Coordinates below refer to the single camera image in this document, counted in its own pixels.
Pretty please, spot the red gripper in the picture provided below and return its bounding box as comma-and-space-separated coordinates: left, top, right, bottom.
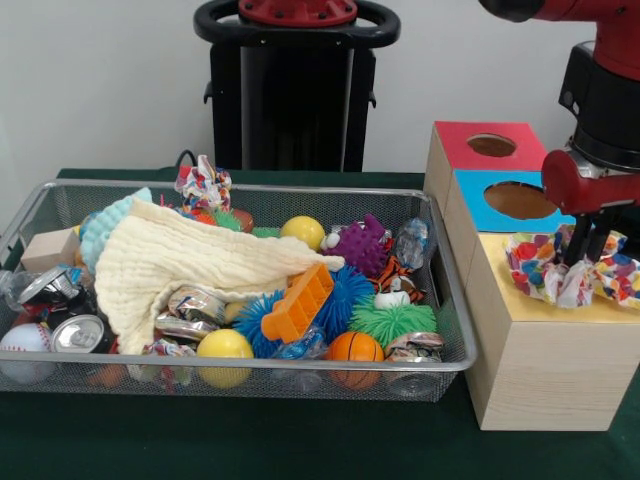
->
542, 148, 640, 269

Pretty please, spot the polka dot cloth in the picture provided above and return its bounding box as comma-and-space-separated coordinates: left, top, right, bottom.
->
504, 223, 640, 310

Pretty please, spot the wooden box with three holes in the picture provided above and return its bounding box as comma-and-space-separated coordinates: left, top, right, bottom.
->
423, 121, 640, 432

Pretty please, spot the clear mesh bin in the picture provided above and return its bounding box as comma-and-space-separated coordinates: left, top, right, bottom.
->
0, 178, 479, 404

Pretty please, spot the green spiky ball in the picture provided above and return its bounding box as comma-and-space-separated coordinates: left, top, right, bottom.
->
348, 294, 437, 349

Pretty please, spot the purple spiky toy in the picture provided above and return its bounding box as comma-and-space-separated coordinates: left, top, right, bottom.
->
319, 213, 394, 279

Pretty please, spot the blue spiky ball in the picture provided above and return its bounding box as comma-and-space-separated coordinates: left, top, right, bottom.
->
232, 264, 376, 359

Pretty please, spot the orange mini basketball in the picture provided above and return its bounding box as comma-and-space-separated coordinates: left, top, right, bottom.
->
327, 331, 385, 391

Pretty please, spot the yellow plastic ball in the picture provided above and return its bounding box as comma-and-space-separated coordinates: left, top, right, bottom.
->
279, 215, 327, 253
196, 328, 255, 390

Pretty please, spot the orange plastic block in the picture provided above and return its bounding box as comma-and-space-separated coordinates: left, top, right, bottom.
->
260, 262, 335, 345

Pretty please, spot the floral patterned cloth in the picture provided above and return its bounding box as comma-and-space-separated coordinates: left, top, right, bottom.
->
173, 154, 234, 211

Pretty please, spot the dark green tablecloth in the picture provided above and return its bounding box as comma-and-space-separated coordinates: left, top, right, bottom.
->
0, 168, 640, 480

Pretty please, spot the cream waffle cloth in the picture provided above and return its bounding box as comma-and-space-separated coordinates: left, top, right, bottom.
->
93, 197, 347, 356

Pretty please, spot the white baseball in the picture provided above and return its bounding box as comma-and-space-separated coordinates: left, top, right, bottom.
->
0, 323, 54, 384

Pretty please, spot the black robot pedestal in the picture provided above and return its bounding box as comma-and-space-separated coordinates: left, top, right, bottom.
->
193, 0, 401, 174

